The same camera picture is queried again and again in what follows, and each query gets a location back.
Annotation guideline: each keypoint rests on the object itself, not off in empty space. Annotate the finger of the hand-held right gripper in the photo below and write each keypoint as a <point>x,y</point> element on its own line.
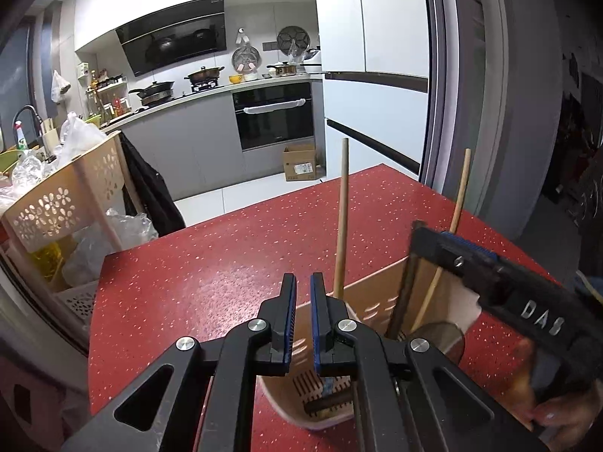
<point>452,256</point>

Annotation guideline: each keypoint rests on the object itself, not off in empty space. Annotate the black range hood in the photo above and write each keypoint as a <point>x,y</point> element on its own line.
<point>179,42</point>

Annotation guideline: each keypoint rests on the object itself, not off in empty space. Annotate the beige utensil holder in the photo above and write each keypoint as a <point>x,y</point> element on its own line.
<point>372,301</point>

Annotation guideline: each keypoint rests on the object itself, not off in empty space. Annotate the dark metal spoon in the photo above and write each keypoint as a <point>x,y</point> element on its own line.
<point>403,292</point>

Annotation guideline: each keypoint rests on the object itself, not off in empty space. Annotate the clear plastic bags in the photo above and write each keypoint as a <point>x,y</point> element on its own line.
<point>127,230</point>

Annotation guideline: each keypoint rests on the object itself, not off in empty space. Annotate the spray bottle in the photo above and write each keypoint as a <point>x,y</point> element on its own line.
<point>20,139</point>

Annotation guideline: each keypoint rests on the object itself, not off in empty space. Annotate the person's right hand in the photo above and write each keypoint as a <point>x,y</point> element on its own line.
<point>565,416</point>

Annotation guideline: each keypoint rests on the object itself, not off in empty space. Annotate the hanging white plastic bag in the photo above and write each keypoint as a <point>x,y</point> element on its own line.
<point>60,87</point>

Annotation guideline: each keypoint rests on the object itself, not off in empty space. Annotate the green plastic basin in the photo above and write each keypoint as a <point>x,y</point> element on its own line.
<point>9,160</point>

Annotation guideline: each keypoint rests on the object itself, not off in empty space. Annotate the grey wall socket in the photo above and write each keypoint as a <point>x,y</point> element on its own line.
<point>268,46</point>

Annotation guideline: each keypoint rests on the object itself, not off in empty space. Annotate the small lidded pot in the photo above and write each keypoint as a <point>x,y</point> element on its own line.
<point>282,70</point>

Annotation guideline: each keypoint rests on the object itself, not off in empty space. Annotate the spice rack with bottles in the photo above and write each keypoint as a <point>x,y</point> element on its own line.
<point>108,96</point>

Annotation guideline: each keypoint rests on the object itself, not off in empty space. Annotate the clear plastic packaging pile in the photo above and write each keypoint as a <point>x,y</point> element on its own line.
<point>28,167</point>

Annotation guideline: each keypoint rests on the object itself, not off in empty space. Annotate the black kitchen faucet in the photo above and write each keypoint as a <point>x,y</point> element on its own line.
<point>23,109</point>

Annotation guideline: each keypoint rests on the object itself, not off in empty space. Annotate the beige plastic rack cart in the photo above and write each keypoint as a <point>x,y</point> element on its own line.
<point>52,202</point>

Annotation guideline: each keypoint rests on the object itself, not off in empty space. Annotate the white rice cooker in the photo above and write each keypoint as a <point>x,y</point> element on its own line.
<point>312,61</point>

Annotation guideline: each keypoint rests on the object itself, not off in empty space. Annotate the hanging round metal rack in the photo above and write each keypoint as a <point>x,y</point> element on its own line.
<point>246,60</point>

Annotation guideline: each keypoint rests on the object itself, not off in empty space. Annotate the white wall hook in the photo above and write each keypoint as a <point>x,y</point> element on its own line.
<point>241,36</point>

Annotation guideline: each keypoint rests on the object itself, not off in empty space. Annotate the pale wooden chopstick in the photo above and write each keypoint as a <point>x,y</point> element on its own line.
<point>342,207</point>

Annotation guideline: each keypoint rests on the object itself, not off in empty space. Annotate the gas stove burner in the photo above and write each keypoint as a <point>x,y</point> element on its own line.
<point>203,87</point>

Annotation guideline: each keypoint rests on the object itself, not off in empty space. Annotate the black wok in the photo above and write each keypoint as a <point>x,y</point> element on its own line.
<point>158,88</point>

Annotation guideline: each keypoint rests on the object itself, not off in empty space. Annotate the long thin pale chopstick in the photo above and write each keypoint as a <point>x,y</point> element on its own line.
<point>464,183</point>

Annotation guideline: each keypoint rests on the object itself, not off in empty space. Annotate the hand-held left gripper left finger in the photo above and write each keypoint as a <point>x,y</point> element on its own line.
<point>291,320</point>

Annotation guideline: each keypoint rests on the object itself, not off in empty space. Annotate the metal pot with lid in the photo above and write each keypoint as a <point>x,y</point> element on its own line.
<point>203,75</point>

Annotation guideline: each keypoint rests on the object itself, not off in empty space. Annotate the black jacket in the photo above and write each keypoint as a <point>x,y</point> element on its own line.
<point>150,188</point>

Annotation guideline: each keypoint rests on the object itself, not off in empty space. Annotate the yellow plastic bag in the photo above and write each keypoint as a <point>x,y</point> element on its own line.
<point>47,261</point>

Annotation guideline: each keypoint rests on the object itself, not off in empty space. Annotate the white knife block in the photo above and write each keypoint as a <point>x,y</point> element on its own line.
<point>49,136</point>

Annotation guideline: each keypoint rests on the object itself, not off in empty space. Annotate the white bowl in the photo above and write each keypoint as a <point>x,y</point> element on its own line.
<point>250,76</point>

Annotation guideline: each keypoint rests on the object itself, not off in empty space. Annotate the white refrigerator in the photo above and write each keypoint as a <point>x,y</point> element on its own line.
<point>377,33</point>

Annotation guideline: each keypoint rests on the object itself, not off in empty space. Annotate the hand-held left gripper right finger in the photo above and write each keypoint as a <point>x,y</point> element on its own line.
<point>316,325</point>

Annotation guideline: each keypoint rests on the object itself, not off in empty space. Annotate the cardboard box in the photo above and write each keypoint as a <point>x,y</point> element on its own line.
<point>299,162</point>

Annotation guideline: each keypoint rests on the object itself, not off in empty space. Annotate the yellow bowl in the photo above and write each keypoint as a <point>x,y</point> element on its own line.
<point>236,78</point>

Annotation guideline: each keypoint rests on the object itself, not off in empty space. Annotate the hanging dark round tray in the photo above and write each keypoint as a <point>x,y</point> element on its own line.
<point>292,38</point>

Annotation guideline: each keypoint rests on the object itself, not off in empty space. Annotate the black built-in oven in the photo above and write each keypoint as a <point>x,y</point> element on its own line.
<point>273,122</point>

